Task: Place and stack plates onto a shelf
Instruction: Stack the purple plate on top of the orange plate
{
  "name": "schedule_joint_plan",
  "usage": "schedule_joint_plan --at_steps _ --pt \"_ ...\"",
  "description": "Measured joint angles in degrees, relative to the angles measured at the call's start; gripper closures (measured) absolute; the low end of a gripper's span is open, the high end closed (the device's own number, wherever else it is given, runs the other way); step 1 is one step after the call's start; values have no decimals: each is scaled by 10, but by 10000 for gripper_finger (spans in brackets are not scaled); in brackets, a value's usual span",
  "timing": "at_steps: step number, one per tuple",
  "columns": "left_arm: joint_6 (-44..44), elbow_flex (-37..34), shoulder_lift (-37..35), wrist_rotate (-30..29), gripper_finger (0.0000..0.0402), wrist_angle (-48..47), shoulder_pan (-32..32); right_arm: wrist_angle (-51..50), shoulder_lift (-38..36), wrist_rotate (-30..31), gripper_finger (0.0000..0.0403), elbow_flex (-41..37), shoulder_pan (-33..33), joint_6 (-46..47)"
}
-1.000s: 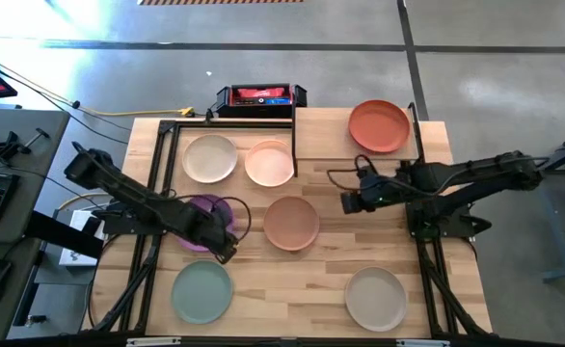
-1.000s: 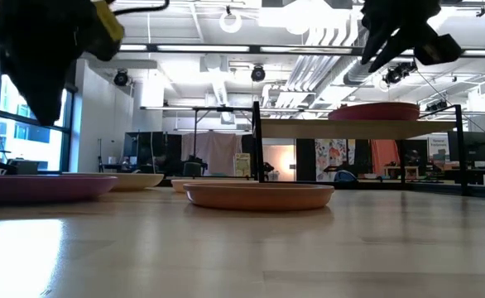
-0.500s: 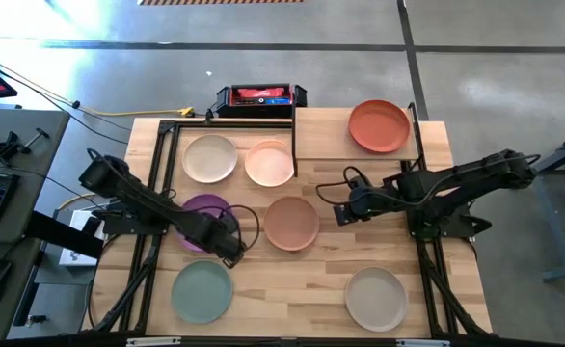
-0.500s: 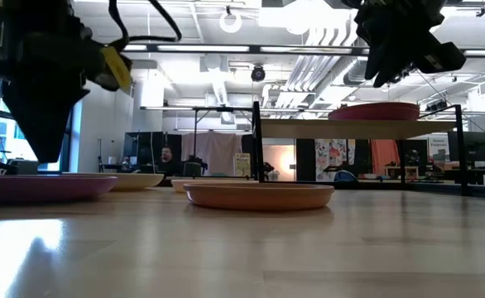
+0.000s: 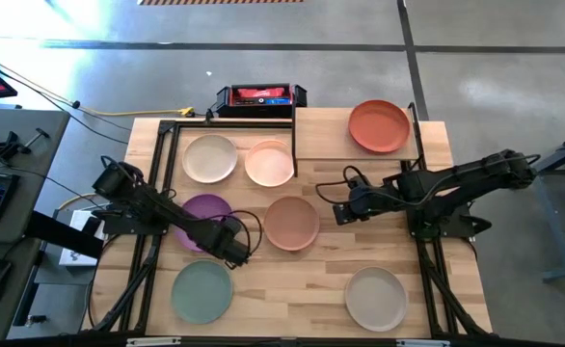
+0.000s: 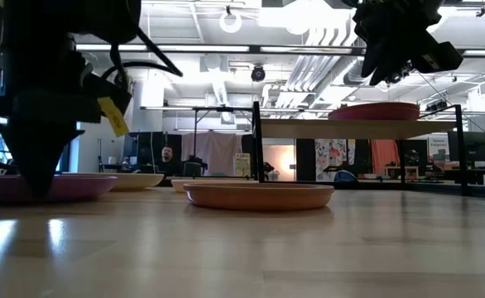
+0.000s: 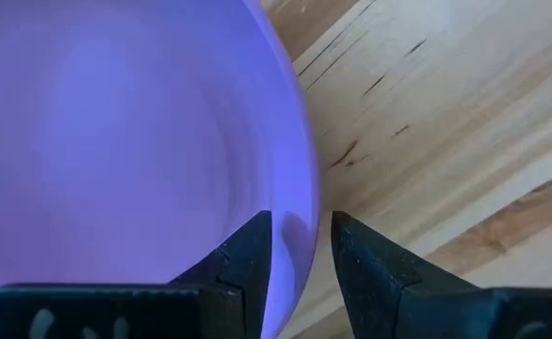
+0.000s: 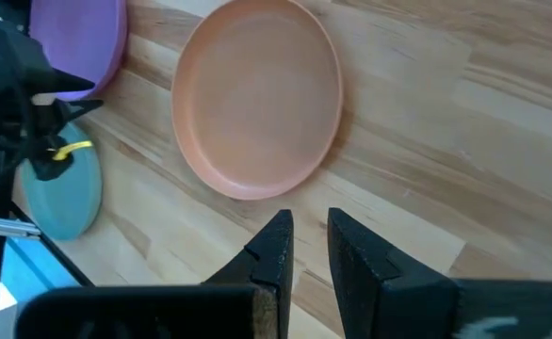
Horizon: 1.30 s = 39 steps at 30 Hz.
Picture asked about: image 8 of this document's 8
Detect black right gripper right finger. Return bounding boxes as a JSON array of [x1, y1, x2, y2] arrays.
[[327, 207, 461, 339]]

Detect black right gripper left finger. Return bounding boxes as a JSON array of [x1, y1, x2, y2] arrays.
[[203, 209, 295, 339]]

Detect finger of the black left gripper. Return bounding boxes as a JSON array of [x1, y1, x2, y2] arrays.
[[33, 65, 97, 95], [35, 97, 105, 137]]

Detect purple plate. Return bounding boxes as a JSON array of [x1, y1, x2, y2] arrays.
[[29, 0, 129, 102]]

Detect teal plate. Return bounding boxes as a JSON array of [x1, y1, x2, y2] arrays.
[[20, 121, 104, 242]]

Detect tan pink plate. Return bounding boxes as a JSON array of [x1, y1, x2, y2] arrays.
[[170, 0, 344, 202]]

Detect yellow cable tag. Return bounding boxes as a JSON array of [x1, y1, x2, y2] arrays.
[[51, 139, 94, 162]]

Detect silver bracket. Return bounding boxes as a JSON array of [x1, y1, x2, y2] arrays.
[[0, 214, 41, 237]]

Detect black table edge rail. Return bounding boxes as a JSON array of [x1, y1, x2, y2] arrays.
[[7, 202, 93, 288]]

